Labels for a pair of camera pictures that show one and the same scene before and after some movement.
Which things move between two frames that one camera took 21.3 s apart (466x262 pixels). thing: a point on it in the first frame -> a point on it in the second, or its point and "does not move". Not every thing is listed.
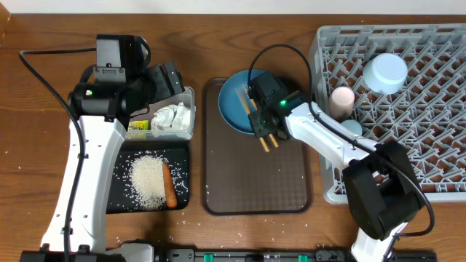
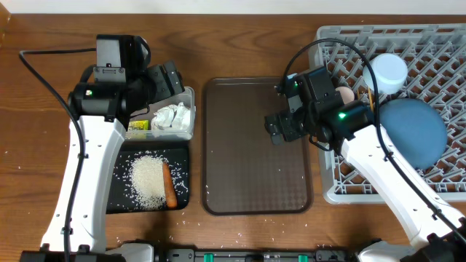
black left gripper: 164,88 does not move
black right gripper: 258,129 -> 285,120
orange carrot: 170,191 does not move
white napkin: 172,117 does not move
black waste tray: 137,183 does not move
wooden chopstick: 271,136 -> 370,100
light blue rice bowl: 386,73 does not move
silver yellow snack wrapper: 138,124 does not move
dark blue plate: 234,101 -> 416,129
